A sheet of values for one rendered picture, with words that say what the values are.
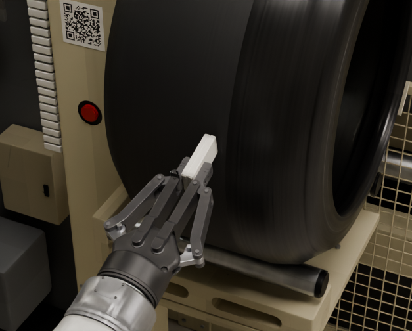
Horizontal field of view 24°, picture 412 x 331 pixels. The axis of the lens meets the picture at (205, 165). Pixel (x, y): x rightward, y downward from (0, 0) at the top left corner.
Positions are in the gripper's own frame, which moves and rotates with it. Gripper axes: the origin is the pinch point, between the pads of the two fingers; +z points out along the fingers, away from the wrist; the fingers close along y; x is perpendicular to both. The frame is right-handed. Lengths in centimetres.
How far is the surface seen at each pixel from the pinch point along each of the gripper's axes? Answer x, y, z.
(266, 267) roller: 34.0, -2.7, 9.0
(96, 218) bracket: 29.8, 24.7, 5.8
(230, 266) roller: 35.3, 3.1, 8.0
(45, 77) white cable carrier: 18.4, 40.6, 21.8
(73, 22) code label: 6.4, 33.2, 24.0
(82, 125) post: 24.6, 33.4, 19.0
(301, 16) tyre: -12.7, -8.0, 15.3
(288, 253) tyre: 21.0, -8.9, 4.3
